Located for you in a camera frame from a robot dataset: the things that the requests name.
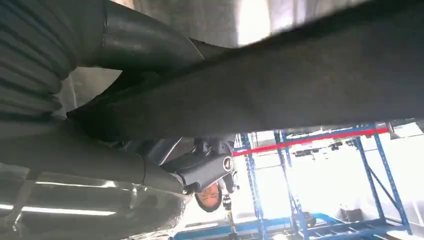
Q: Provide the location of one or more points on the low blue metal frame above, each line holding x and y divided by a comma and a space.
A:
348, 228

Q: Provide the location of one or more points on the blue rack upright post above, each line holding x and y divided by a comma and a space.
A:
391, 179
293, 198
251, 179

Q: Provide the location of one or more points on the red rack beam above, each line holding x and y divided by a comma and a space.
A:
298, 141

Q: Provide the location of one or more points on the person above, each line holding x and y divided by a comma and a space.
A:
209, 198

